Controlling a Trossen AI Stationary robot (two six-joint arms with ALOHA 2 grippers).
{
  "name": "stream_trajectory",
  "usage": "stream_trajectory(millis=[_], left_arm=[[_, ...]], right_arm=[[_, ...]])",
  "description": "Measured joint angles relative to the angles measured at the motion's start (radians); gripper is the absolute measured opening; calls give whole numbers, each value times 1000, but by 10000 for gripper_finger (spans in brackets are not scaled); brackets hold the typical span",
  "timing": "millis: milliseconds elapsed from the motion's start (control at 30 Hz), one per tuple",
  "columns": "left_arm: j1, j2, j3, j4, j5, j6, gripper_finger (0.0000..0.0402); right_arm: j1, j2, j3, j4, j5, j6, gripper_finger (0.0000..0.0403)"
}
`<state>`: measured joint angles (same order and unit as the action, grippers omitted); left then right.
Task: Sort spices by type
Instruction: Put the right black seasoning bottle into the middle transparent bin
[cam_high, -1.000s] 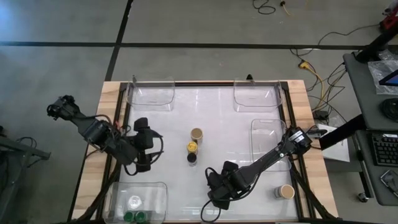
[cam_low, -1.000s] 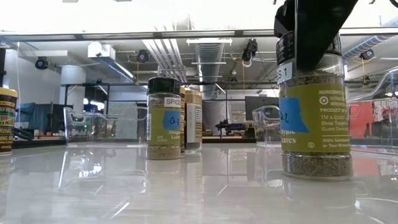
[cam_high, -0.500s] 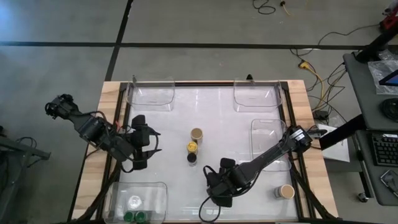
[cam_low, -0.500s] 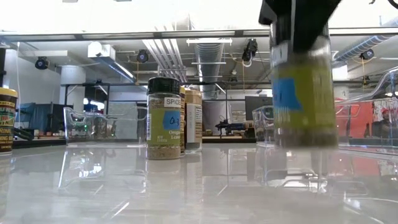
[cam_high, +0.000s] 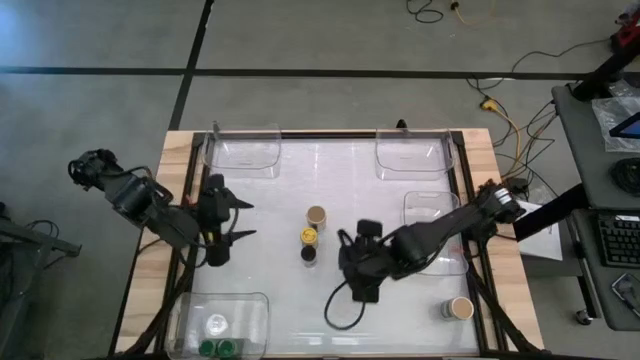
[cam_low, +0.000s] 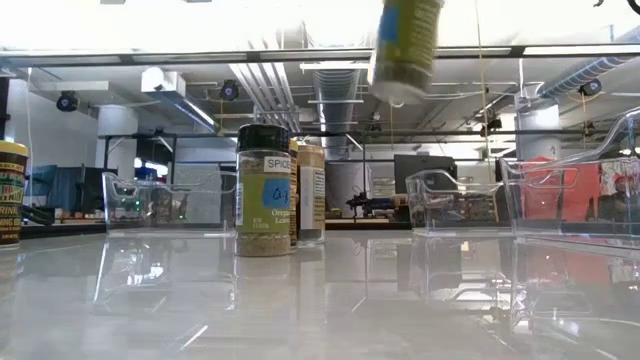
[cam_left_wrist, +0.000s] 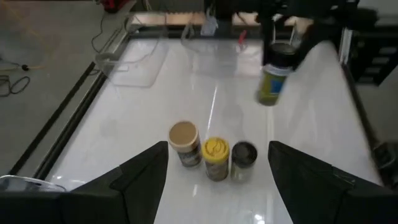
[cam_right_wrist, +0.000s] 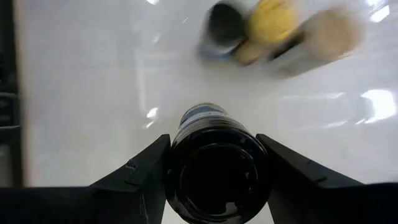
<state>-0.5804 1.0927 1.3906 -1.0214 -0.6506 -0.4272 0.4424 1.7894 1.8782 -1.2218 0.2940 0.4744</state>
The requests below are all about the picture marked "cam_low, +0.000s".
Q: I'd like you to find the tan lid spice jar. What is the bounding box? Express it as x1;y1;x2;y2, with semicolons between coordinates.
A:
297;143;327;246

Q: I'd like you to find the yellow lid spice jar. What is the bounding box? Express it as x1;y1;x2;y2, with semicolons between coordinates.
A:
288;138;300;250
0;139;30;247

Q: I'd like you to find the black lid oregano jar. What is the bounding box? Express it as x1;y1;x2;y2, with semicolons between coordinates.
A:
369;0;445;106
234;123;293;258

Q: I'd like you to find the black monitor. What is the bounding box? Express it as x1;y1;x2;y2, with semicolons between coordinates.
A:
393;153;459;194

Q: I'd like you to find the white ceiling light fixture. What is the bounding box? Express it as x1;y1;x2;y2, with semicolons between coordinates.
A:
299;60;375;74

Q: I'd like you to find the black ceiling spotlight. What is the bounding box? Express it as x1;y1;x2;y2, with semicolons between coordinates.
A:
55;90;80;113
219;79;240;102
578;78;603;98

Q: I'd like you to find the clear plastic bin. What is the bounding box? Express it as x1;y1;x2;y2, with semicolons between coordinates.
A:
499;107;640;251
405;168;504;236
102;171;237;236

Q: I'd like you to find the white ceiling air unit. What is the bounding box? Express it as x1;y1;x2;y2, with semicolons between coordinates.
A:
140;67;187;96

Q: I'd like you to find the blue cloth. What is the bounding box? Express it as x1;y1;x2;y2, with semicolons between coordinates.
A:
27;164;86;211

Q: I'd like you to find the striped ceiling pipe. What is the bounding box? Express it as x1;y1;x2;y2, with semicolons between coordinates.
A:
537;27;640;99

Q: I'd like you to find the silver ribbed air duct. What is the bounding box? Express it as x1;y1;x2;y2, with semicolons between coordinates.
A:
313;68;362;161

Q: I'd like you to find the black hanging camera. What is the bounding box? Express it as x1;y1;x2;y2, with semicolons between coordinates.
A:
480;112;504;137

